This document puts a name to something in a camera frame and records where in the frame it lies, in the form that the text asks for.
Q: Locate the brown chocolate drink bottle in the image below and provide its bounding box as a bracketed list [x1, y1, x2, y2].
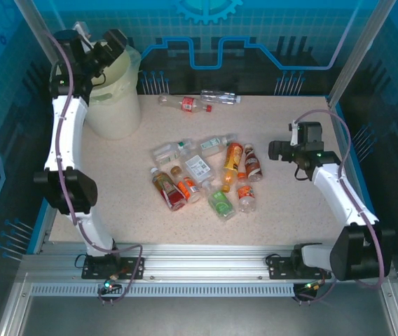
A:
[243, 143, 265, 183]

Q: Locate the orange juice bottle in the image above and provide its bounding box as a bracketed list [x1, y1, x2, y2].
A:
[221, 141, 245, 194]

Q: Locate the small bottle orange cap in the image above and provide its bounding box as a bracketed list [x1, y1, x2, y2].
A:
[236, 172, 258, 214]

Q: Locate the clear bottle green cap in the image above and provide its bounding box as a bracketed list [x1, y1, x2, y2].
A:
[151, 139, 197, 167]

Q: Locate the red tea bottle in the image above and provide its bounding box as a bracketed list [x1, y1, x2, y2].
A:
[149, 167, 188, 212]

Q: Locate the clear plastic bin liner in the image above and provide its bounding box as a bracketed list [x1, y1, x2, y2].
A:
[88, 44, 143, 106]

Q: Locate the cream plastic bin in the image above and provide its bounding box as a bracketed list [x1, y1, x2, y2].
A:
[85, 44, 143, 141]

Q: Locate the clear bottle green white label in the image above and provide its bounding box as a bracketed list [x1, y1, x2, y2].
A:
[198, 132, 238, 158]

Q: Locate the clear bottle white barcode label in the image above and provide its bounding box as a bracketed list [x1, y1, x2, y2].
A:
[184, 155, 217, 186]

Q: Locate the clear crumpled water bottle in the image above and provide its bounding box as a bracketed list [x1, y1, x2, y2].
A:
[200, 89, 242, 106]

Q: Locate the small bottle brown cap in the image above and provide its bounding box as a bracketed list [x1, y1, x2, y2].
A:
[170, 165, 203, 204]

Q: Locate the clear bottle red label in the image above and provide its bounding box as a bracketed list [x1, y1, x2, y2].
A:
[158, 93, 215, 115]

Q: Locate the small connector with green light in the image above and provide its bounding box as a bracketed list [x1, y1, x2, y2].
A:
[300, 279, 326, 293]
[101, 274, 121, 292]

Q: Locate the grey metal panel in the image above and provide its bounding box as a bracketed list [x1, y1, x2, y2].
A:
[16, 296, 396, 336]

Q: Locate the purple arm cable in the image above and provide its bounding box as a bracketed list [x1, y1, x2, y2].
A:
[291, 109, 387, 306]
[46, 33, 144, 306]

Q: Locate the aluminium frame post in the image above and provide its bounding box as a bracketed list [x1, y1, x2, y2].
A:
[13, 0, 77, 66]
[326, 0, 398, 109]

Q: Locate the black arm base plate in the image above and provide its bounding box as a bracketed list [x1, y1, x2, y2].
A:
[81, 254, 146, 280]
[266, 254, 333, 280]

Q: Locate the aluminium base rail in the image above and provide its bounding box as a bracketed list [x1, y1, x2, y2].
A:
[20, 243, 394, 285]

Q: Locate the slotted cable duct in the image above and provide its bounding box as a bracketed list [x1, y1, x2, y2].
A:
[29, 282, 296, 299]

